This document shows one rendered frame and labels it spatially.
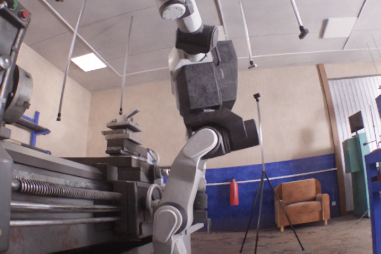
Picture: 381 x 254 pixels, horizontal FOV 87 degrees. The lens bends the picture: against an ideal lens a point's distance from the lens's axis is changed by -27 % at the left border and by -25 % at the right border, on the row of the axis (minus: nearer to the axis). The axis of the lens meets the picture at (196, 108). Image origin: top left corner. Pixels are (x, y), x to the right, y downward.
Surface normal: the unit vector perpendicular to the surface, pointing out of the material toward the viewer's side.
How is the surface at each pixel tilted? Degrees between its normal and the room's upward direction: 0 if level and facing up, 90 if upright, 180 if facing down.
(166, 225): 90
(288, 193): 95
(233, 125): 90
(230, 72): 88
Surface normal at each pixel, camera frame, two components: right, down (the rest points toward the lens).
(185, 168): -0.22, 0.09
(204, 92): 0.09, -0.20
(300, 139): -0.21, -0.33
